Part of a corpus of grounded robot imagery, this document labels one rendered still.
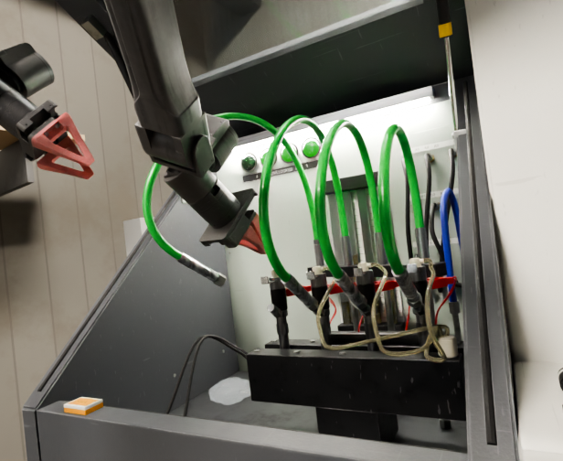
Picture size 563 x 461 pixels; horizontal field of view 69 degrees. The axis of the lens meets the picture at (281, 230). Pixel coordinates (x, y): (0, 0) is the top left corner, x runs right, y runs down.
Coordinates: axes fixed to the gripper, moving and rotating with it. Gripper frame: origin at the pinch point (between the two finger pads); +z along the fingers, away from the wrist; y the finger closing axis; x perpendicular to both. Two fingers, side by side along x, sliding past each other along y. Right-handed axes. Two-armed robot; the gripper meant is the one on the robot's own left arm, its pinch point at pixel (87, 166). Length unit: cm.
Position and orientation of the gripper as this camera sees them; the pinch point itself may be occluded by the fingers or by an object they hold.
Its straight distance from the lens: 71.8
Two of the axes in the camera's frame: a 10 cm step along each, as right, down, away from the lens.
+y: -4.2, 3.0, 8.6
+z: 7.7, 6.1, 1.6
